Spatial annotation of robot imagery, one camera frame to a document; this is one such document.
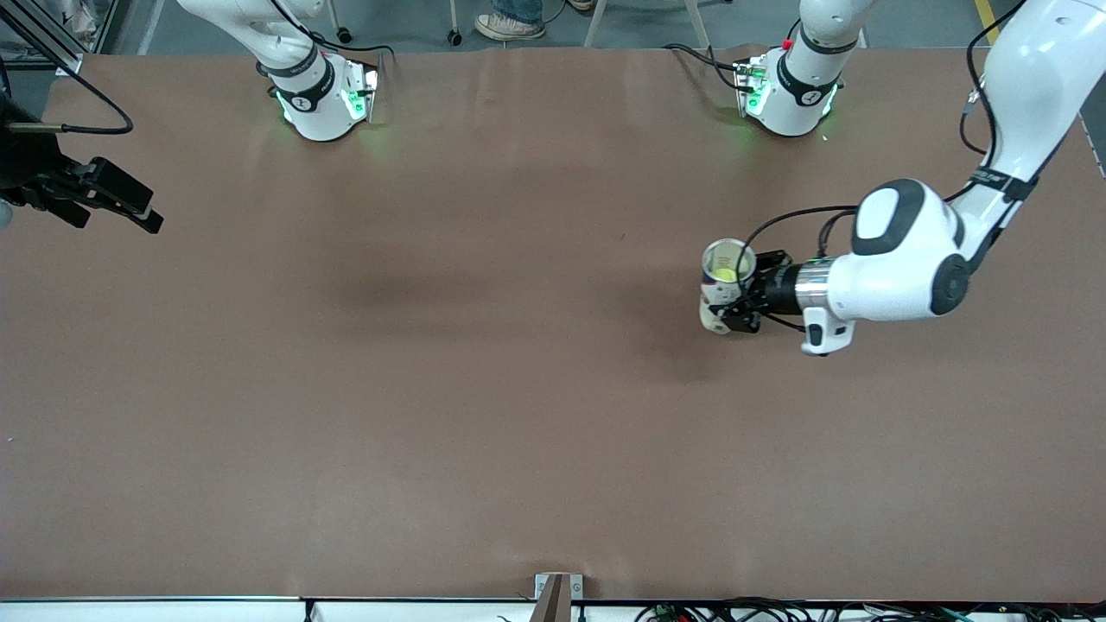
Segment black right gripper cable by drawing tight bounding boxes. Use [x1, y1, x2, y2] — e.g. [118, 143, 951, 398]
[7, 35, 136, 136]

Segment clear tennis ball can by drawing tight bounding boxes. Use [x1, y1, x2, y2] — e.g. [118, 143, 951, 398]
[698, 238, 760, 335]

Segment brown wooden post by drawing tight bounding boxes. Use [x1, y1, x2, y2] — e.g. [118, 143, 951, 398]
[529, 574, 571, 622]

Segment clear plastic bag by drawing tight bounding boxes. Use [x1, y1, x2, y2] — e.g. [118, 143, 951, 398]
[67, 0, 118, 53]

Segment tangled cable bundle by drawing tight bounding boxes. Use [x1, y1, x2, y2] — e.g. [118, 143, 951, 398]
[635, 598, 1106, 622]

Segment small metal bracket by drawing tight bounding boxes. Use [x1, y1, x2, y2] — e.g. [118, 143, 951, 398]
[534, 573, 584, 602]

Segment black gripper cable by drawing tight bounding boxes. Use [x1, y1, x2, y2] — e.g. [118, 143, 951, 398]
[743, 0, 1031, 334]
[7, 35, 136, 136]

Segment white table edge rail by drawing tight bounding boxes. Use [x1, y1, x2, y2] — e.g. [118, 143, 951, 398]
[0, 598, 1106, 622]

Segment black arm base cable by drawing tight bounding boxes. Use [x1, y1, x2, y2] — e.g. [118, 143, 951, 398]
[307, 33, 398, 61]
[664, 43, 748, 92]

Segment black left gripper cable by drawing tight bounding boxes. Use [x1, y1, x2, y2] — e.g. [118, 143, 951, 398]
[743, 0, 1031, 334]

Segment brown table cover sheet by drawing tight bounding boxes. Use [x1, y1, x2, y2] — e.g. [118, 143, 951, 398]
[0, 45, 1106, 603]

